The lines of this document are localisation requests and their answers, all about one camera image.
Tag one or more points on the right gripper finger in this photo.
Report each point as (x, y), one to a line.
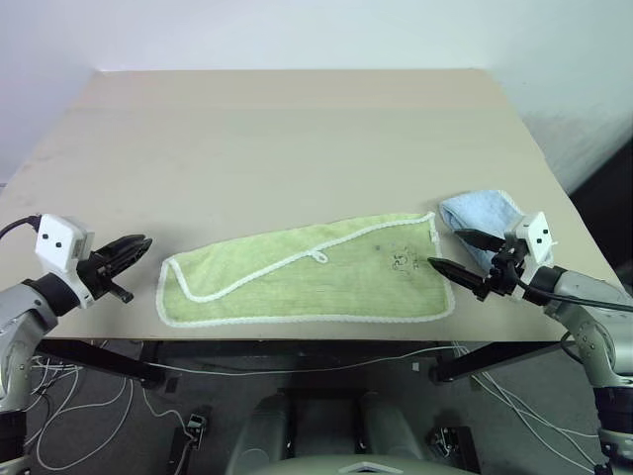
(482, 239)
(460, 277)

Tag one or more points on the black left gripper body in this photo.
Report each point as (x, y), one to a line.
(99, 272)

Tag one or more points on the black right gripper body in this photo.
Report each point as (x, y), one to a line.
(507, 272)

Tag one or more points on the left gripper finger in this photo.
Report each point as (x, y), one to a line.
(126, 242)
(131, 256)

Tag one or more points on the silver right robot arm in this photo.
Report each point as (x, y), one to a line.
(588, 316)

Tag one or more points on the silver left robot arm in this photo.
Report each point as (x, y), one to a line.
(22, 316)

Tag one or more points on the folded light blue towel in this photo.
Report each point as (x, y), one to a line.
(482, 210)

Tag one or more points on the green towel with white trim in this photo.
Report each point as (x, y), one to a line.
(306, 282)

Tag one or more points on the black floor foot plate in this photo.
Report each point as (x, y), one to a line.
(455, 447)
(190, 430)

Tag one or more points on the grey robot torso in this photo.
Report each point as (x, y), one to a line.
(336, 435)

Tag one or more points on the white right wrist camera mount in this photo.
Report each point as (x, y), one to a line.
(536, 237)

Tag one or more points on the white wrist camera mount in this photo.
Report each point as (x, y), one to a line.
(536, 237)
(55, 242)

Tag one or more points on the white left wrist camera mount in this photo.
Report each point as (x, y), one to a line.
(55, 242)

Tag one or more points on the black table frame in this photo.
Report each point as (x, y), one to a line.
(109, 361)

